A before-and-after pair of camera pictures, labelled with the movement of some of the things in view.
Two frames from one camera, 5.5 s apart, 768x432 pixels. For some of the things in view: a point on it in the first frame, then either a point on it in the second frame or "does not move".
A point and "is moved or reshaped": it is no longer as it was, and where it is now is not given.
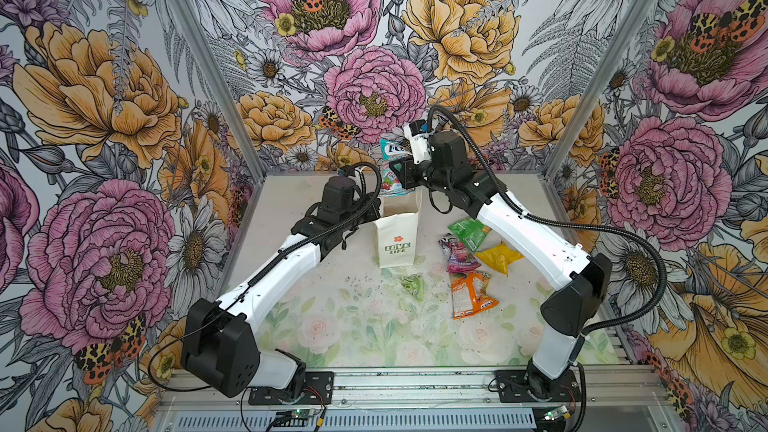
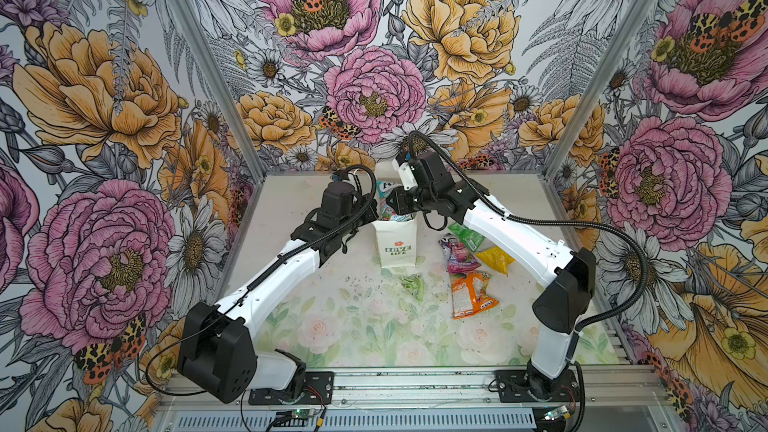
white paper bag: [397, 229] does not move
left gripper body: [362, 212] does not move
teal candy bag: [392, 149] is moved or reshaped
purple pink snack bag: [459, 257] does not move
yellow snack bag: [500, 256] does not move
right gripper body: [425, 174] → [414, 200]
